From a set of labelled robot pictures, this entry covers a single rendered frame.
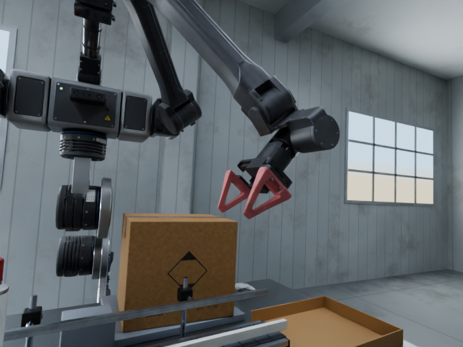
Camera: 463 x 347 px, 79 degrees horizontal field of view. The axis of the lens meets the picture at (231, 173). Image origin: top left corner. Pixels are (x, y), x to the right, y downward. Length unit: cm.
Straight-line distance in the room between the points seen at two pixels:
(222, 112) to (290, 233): 176
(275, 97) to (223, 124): 286
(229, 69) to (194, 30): 10
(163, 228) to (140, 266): 11
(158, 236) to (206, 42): 48
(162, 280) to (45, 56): 272
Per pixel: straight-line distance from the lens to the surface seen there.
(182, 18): 60
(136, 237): 76
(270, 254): 369
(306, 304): 103
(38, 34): 332
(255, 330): 70
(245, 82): 52
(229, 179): 54
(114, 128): 99
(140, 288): 80
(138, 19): 77
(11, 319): 105
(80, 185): 98
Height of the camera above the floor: 120
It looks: 4 degrees up
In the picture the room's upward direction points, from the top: 3 degrees clockwise
